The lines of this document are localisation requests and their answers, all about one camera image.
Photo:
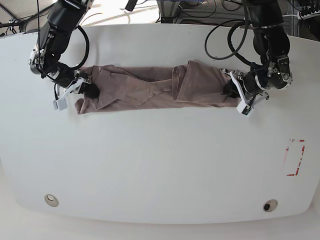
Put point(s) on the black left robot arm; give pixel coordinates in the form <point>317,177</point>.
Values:
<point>272,45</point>

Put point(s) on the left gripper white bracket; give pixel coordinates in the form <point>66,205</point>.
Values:
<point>243,86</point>

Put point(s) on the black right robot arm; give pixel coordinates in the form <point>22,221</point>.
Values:
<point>52,41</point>

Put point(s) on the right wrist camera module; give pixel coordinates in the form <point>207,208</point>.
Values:
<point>60,104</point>

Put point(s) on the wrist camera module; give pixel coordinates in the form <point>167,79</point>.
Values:
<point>60,104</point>
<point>244,109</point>

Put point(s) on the left table cable grommet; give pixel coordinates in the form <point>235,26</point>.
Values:
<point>51,200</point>

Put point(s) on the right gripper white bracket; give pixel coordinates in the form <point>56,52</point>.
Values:
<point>67,81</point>

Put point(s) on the black tripod legs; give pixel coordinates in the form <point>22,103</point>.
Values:
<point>24,11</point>

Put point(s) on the right table cable grommet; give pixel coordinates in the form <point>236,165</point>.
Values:
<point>270,205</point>

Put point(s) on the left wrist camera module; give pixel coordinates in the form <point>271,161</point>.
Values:
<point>244,109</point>

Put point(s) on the table cable grommet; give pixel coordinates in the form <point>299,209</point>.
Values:
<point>51,200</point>
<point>270,205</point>

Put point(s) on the mauve pink T-shirt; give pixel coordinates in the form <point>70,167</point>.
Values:
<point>194,84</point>

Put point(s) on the white power strip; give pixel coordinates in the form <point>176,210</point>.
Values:
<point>307,13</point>

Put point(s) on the aluminium frame stand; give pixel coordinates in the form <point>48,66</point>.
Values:
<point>203,12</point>

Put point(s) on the red tape rectangle marking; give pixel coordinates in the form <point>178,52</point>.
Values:
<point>293,157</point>

